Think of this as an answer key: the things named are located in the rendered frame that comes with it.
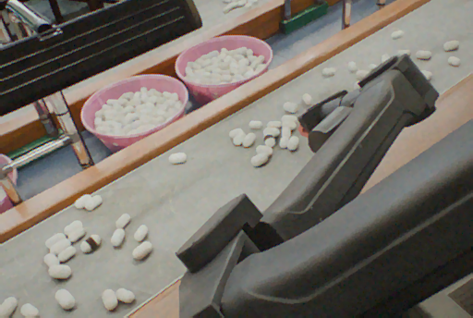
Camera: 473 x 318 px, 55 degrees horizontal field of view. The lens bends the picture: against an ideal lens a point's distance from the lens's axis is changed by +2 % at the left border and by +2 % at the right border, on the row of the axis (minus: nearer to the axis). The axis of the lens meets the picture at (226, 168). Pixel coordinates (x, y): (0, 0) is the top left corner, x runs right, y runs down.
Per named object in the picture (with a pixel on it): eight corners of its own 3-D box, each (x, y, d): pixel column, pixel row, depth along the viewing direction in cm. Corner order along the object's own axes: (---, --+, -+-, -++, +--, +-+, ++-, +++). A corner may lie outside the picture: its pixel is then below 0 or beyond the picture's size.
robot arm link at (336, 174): (306, 370, 29) (199, 242, 29) (255, 373, 34) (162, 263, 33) (454, 99, 58) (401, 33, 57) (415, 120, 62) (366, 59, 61)
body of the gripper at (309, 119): (294, 117, 71) (321, 106, 65) (339, 91, 75) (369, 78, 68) (313, 152, 72) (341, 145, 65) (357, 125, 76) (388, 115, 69)
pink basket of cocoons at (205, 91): (294, 85, 124) (293, 54, 118) (218, 128, 114) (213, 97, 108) (235, 55, 141) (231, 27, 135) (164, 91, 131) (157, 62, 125)
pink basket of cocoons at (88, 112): (213, 115, 119) (208, 84, 112) (152, 178, 103) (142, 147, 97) (137, 96, 131) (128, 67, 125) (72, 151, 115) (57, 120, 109)
